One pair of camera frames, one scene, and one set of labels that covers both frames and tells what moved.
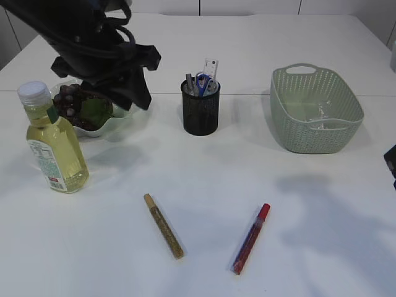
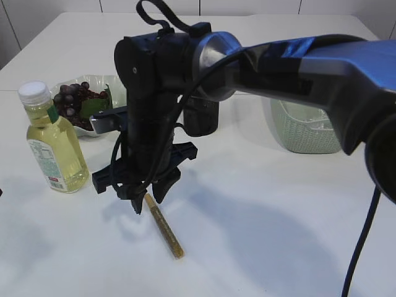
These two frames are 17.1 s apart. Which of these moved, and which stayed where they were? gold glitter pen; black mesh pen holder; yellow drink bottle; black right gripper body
Moved: black right gripper body
Stayed: yellow drink bottle; gold glitter pen; black mesh pen holder
